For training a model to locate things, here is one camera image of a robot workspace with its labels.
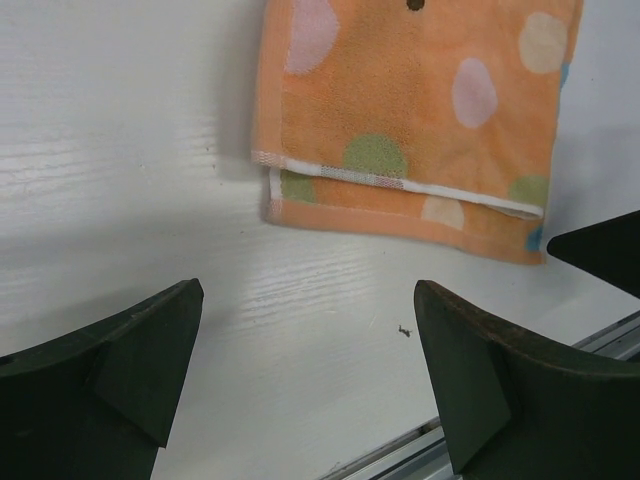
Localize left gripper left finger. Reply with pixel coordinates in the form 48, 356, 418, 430
1, 279, 203, 479

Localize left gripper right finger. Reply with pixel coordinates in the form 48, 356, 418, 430
414, 281, 639, 479

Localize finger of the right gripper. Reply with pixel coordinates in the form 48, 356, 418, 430
547, 210, 640, 298

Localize orange patterned towel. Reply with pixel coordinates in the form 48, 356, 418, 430
251, 0, 583, 265

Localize aluminium mounting rail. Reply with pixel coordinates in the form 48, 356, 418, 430
328, 301, 639, 479

